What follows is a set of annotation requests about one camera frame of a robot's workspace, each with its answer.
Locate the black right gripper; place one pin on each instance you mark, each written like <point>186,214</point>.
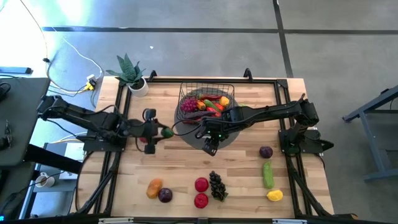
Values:
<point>220,127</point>

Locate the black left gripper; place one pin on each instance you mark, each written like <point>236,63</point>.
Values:
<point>140,129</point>

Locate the green bell pepper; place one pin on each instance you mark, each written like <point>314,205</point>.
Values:
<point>168,132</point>

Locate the dark purple eggplant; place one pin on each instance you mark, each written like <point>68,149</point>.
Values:
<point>199,114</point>

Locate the smooth green cucumber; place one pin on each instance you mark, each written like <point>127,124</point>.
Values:
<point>212,106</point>

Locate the magenta grape bunch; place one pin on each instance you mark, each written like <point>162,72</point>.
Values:
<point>189,105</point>

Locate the yellow lemon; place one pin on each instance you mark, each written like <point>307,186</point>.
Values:
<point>224,101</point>
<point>275,195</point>

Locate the red chili pepper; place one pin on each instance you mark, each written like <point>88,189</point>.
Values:
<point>211,97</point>

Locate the black grape bunch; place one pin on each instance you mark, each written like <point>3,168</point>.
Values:
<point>216,185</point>

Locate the orange oval fruit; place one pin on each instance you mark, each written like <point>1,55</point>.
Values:
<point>154,188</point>

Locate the dark purple plum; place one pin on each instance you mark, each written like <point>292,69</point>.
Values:
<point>266,152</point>
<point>165,195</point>

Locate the bumpy green cucumber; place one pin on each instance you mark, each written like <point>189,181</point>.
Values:
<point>268,175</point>

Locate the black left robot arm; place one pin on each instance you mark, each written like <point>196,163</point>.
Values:
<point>77,113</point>

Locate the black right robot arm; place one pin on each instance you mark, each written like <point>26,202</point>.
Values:
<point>273,111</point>

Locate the round grey mat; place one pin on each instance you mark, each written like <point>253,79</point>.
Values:
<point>189,140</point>

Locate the light green fruit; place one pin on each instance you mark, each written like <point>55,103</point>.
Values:
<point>241,104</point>

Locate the snake plant in white pot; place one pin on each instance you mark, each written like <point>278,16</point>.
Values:
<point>129,71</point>

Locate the white power strip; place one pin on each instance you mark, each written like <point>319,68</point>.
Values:
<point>91,81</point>

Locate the white box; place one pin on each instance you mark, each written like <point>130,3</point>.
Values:
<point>74,152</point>

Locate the silver mounting plate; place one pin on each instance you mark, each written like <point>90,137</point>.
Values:
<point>289,221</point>
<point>115,221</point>

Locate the white mug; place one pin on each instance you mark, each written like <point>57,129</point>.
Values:
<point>43,180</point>

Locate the dark grey desk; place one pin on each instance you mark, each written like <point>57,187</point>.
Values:
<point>25,109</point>

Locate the blue flat bar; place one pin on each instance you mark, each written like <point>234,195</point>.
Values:
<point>15,70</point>

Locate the black headset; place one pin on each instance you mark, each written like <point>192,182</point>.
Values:
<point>3,90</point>

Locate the blue-grey metal table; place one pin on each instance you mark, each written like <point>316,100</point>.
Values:
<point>377,149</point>

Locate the black frame bracket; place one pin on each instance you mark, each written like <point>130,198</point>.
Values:
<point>247,74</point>
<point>152,76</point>

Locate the black aluminium table frame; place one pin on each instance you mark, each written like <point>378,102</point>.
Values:
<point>217,80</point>

